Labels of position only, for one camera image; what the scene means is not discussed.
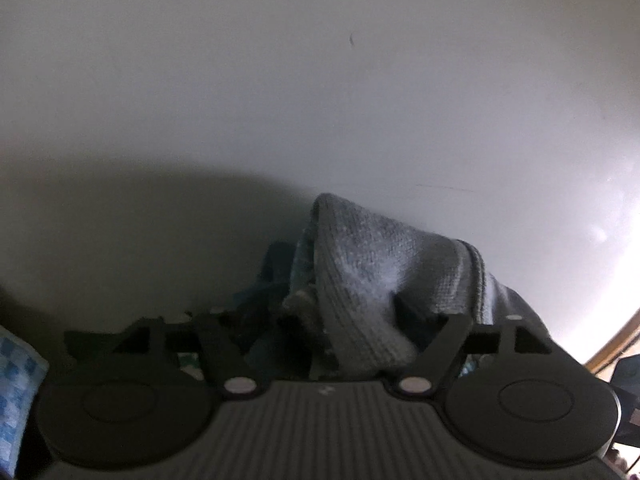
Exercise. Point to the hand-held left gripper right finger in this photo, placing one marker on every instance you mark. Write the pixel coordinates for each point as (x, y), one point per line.
(452, 332)

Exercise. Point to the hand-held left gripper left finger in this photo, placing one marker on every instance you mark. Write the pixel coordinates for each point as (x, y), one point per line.
(215, 330)

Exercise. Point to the grey striped knit sweater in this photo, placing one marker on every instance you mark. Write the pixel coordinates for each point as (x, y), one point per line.
(370, 265)

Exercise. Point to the dark object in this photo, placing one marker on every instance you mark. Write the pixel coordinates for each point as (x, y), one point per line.
(627, 380)

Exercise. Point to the blue checkered cloth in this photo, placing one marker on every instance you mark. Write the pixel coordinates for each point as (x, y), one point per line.
(15, 390)

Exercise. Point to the wooden door frame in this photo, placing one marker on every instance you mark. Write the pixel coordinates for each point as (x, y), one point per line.
(612, 342)

